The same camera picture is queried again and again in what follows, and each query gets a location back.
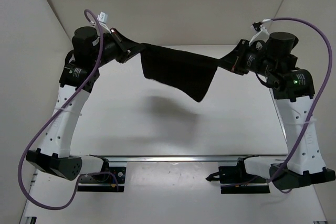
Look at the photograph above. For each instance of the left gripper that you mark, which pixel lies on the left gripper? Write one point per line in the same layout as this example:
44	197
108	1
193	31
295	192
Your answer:
130	46

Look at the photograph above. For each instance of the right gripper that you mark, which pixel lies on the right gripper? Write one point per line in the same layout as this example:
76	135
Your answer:
233	61

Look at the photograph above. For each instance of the black skirt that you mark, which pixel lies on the black skirt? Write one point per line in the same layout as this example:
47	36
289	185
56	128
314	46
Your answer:
189	72

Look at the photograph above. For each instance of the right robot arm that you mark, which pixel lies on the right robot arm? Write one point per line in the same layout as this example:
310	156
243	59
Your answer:
295	98

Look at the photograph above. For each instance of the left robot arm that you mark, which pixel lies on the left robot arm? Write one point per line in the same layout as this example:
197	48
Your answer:
53	155

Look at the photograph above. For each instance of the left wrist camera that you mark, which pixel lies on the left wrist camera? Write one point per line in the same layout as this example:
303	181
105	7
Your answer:
102	20

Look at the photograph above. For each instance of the aluminium table front rail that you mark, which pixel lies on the aluminium table front rail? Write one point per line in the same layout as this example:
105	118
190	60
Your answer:
172	158

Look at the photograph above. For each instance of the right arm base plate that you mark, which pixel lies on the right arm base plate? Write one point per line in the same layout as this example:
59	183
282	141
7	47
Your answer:
235	179

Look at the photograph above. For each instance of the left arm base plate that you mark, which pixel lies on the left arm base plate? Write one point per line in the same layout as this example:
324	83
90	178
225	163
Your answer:
105	183

